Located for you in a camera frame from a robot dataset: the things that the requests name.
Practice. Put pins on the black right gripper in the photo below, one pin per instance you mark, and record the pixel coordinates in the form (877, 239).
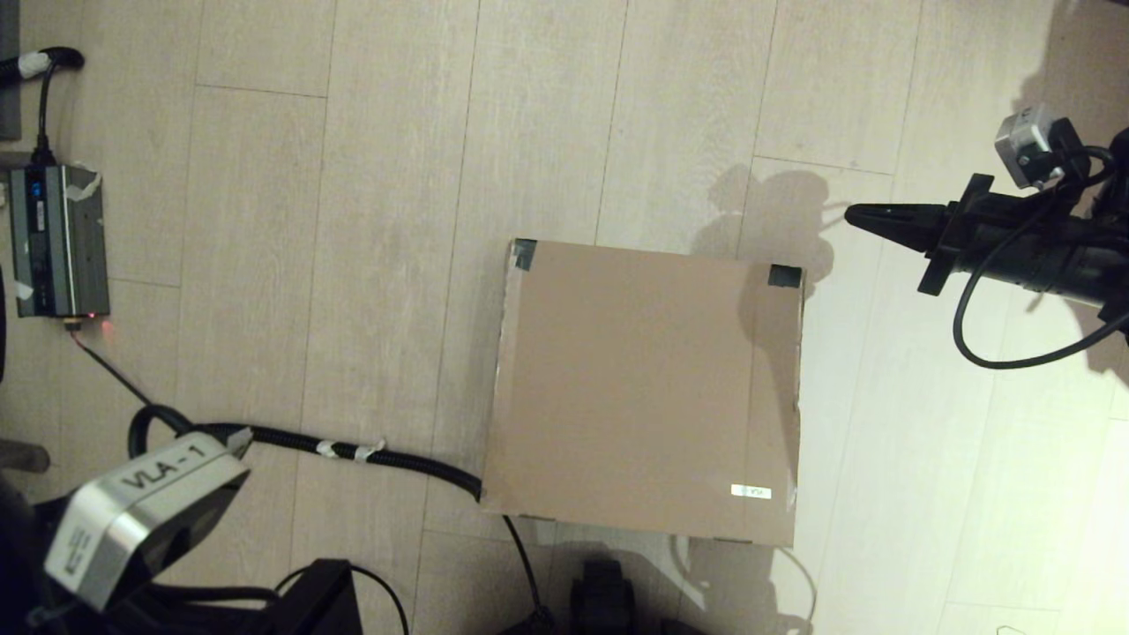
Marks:
(1041, 247)

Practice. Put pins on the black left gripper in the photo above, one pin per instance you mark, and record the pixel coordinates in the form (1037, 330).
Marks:
(300, 604)

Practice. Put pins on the brown cardboard shoe box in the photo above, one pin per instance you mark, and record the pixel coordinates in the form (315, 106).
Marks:
(644, 388)

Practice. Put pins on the grey power supply box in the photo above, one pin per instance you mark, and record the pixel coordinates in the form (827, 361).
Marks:
(57, 242)

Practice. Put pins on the black robot torso part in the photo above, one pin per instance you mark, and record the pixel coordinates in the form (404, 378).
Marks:
(604, 600)

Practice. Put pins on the grey furniture foot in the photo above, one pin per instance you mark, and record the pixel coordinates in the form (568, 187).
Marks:
(22, 456)

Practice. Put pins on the dark grey panel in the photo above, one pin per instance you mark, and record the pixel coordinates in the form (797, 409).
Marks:
(7, 70)

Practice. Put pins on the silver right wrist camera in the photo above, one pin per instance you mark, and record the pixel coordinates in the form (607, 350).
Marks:
(1032, 145)

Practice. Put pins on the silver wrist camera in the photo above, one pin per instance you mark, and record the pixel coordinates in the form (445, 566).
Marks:
(1032, 145)
(141, 511)

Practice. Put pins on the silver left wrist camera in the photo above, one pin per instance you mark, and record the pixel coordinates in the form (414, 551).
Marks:
(141, 511)

